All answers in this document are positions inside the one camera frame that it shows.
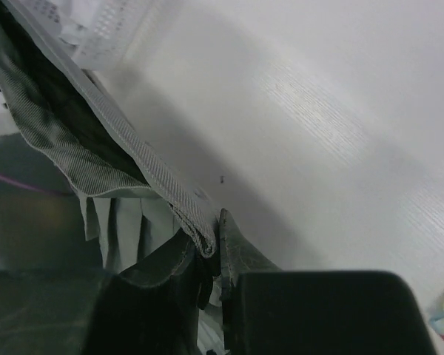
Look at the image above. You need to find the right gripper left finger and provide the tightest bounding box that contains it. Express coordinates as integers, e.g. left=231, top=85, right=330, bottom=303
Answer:
left=0, top=232, right=205, bottom=354

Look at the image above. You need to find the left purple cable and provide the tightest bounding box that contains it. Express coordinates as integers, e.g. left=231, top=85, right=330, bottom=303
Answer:
left=0, top=166, right=77, bottom=196

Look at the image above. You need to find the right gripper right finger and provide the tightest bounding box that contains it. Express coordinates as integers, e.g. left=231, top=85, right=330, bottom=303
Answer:
left=218, top=210, right=436, bottom=355

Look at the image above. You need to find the white plastic laundry basket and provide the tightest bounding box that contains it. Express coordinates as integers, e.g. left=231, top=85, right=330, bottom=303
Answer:
left=21, top=0, right=155, bottom=71

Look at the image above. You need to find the grey skirt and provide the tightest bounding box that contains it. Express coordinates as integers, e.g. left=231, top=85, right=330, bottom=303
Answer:
left=0, top=0, right=223, bottom=355

